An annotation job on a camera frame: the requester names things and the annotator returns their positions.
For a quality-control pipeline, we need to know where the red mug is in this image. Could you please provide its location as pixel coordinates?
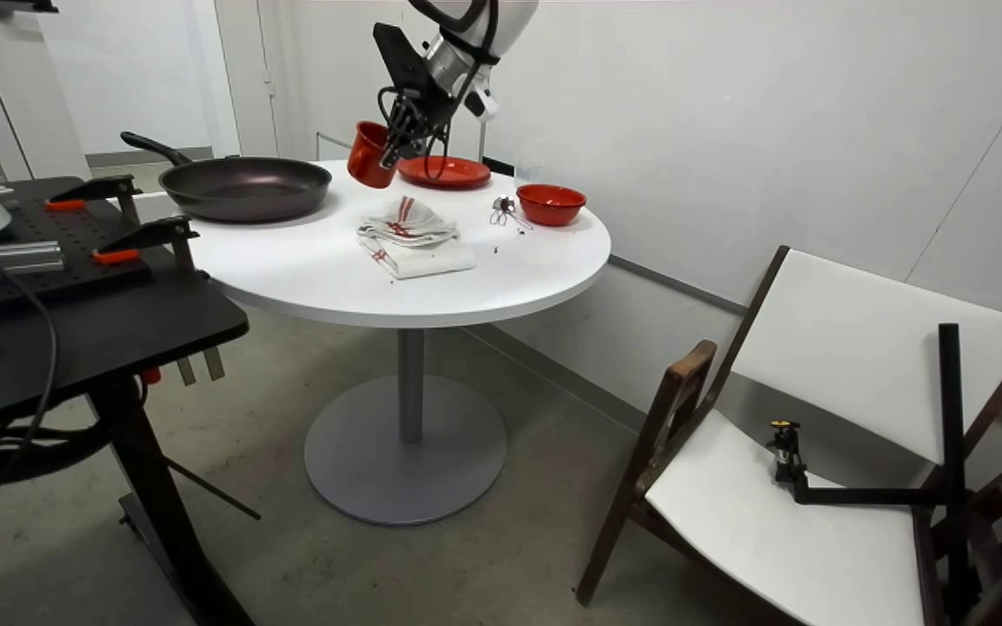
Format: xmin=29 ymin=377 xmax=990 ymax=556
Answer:
xmin=344 ymin=117 xmax=403 ymax=190

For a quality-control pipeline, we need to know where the grey table pedestal base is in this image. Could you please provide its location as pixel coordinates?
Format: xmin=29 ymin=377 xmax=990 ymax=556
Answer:
xmin=304 ymin=327 xmax=511 ymax=531

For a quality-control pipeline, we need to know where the red bowl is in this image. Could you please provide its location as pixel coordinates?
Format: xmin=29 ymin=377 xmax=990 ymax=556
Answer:
xmin=516 ymin=181 xmax=589 ymax=228

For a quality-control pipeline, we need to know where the black frying pan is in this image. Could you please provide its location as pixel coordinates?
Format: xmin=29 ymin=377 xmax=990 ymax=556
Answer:
xmin=117 ymin=127 xmax=333 ymax=225

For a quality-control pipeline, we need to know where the white wooden-framed folding chair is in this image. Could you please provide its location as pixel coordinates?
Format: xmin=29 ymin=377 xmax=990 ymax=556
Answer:
xmin=574 ymin=239 xmax=1002 ymax=626

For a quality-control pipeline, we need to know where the black metal stand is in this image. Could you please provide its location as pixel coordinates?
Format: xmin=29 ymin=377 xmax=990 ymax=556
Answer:
xmin=764 ymin=319 xmax=981 ymax=621

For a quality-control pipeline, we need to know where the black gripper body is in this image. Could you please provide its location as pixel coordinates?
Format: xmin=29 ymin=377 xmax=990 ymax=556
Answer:
xmin=370 ymin=16 xmax=459 ymax=125

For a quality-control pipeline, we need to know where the aluminium rail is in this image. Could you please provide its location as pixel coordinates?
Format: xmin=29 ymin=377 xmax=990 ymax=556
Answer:
xmin=0 ymin=237 xmax=65 ymax=284

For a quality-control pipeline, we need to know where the red plate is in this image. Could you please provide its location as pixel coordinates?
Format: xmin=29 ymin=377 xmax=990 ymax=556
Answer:
xmin=395 ymin=153 xmax=495 ymax=193

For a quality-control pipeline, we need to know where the black orange-handled clamp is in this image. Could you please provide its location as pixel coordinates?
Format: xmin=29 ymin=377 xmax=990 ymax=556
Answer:
xmin=41 ymin=170 xmax=141 ymax=225
xmin=87 ymin=215 xmax=229 ymax=391

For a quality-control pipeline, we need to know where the black desk cable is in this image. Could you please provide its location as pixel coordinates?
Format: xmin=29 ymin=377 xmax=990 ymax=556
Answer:
xmin=0 ymin=211 xmax=103 ymax=544

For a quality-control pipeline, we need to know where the black robot desk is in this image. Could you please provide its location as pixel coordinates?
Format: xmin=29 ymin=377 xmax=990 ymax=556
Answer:
xmin=0 ymin=170 xmax=254 ymax=626

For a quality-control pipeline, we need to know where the white red-striped cloth towel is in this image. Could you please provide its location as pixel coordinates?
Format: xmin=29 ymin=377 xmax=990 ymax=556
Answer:
xmin=355 ymin=190 xmax=480 ymax=284

